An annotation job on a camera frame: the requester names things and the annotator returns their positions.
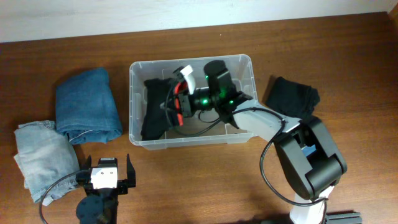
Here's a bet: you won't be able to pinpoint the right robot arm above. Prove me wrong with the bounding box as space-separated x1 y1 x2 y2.
129 55 347 223

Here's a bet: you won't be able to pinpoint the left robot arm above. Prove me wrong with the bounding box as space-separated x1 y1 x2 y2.
76 157 129 224

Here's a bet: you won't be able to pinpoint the dark blue folded jeans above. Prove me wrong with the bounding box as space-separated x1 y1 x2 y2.
55 68 123 145

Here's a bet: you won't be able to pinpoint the black garment with red band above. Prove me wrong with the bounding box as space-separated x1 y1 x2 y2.
141 78 187 141

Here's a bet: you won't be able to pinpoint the light blue folded jeans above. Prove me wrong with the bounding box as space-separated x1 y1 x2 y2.
14 120 80 206

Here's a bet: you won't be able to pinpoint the clear plastic storage bin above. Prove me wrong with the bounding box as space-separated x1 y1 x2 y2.
128 54 257 150

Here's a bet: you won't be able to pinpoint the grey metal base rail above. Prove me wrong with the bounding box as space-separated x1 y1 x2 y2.
325 212 363 224

